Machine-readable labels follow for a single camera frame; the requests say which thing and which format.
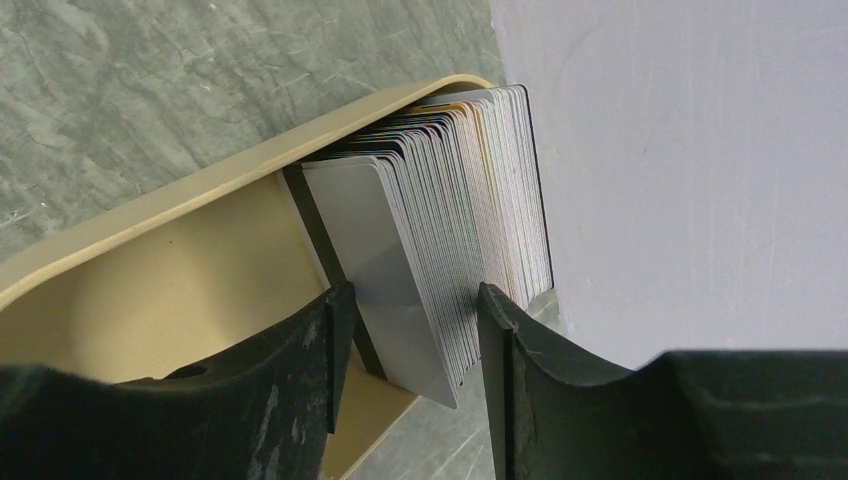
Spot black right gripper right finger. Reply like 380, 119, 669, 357
477, 283, 847, 479

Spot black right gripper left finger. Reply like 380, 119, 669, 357
1, 282, 357, 479

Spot beige card tray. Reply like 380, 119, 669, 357
1, 74, 486, 479

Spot white cards in tray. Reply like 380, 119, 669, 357
282, 84, 554, 408

